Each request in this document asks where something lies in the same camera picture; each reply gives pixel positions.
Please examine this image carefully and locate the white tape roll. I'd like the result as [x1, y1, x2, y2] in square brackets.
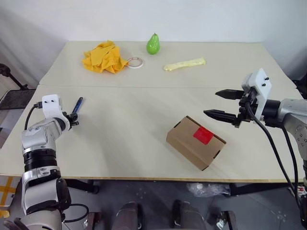
[126, 56, 144, 69]

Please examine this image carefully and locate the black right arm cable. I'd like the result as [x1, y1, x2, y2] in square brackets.
[247, 94, 303, 211]
[281, 126, 300, 195]

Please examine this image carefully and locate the blue pen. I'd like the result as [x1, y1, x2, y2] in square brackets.
[71, 96, 84, 115]

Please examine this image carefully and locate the pale yellow long item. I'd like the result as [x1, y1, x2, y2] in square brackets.
[163, 57, 206, 72]

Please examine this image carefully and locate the crumpled yellow cloth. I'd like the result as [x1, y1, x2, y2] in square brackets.
[82, 40, 130, 74]

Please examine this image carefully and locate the black equipment frame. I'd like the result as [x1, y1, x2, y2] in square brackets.
[291, 71, 307, 99]

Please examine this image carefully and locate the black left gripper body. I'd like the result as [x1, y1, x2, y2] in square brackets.
[62, 111, 73, 131]

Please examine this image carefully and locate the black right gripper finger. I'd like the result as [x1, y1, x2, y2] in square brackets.
[215, 89, 245, 100]
[203, 109, 238, 125]

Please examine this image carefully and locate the brown cardboard box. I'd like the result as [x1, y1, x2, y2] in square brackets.
[166, 115, 227, 172]

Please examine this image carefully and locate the red tape patch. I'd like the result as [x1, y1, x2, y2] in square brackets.
[193, 126, 214, 146]

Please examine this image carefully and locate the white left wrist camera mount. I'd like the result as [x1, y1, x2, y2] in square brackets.
[42, 94, 64, 119]

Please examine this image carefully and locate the black table frame bar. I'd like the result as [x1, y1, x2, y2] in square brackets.
[229, 183, 291, 196]
[62, 179, 100, 195]

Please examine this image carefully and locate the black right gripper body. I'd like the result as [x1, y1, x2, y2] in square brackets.
[231, 86, 259, 129]

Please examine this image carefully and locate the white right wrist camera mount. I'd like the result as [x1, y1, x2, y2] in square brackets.
[241, 68, 273, 120]

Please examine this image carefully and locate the dark rounded shape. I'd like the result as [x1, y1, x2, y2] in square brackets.
[114, 202, 142, 230]

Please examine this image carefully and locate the black metal stand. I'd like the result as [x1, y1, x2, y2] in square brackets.
[0, 63, 36, 111]

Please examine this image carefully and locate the clear plastic bag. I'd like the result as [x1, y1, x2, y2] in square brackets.
[187, 183, 231, 197]

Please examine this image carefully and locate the green pear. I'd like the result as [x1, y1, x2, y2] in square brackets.
[146, 33, 161, 55]

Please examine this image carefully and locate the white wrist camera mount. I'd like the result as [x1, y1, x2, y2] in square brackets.
[42, 94, 64, 119]
[241, 68, 273, 120]

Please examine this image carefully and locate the white box with yellow tape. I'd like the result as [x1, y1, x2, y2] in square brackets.
[0, 175, 22, 208]

